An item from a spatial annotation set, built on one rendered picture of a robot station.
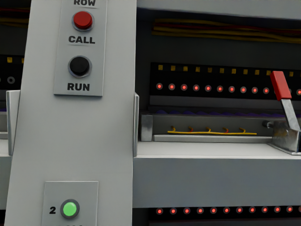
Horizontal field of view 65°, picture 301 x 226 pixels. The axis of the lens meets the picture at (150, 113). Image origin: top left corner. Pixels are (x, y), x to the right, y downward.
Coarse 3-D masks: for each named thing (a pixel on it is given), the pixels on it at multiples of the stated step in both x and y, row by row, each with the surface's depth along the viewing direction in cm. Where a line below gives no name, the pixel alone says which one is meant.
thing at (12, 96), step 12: (0, 96) 36; (12, 96) 18; (12, 108) 18; (12, 120) 18; (12, 132) 18; (0, 144) 21; (12, 144) 18; (0, 156) 18; (12, 156) 18; (0, 168) 18; (0, 180) 19; (0, 192) 19; (0, 204) 19
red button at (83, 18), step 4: (80, 12) 21; (84, 12) 21; (76, 16) 21; (80, 16) 21; (84, 16) 21; (88, 16) 21; (76, 20) 21; (80, 20) 21; (84, 20) 21; (88, 20) 21; (76, 24) 21; (80, 24) 21; (84, 24) 21; (88, 24) 21; (80, 28) 21; (84, 28) 21
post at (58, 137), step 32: (32, 0) 21; (128, 0) 22; (32, 32) 21; (128, 32) 22; (32, 64) 20; (128, 64) 21; (32, 96) 19; (64, 96) 20; (96, 96) 20; (128, 96) 20; (32, 128) 19; (64, 128) 19; (96, 128) 20; (128, 128) 20; (32, 160) 18; (64, 160) 19; (96, 160) 19; (128, 160) 19; (32, 192) 18; (128, 192) 19; (32, 224) 18; (96, 224) 18; (128, 224) 18
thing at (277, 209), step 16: (160, 208) 35; (176, 208) 35; (192, 208) 35; (208, 208) 36; (224, 208) 36; (240, 208) 36; (256, 208) 36; (272, 208) 37; (288, 208) 37; (160, 224) 34; (176, 224) 35; (192, 224) 35; (208, 224) 35; (224, 224) 36; (240, 224) 36; (256, 224) 36; (272, 224) 36; (288, 224) 37
